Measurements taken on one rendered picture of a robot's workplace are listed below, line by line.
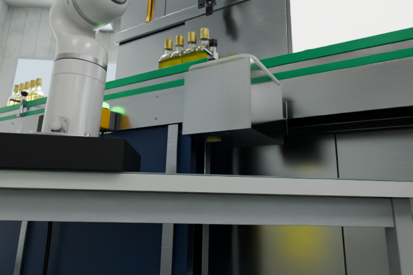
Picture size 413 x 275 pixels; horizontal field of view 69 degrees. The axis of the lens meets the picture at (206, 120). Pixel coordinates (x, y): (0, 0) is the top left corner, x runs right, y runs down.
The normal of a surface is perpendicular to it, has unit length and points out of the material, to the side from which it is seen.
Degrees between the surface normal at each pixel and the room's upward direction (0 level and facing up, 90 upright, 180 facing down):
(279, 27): 90
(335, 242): 90
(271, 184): 90
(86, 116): 90
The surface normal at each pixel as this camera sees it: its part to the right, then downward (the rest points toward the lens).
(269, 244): -0.51, -0.22
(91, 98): 0.86, -0.10
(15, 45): 0.08, -0.24
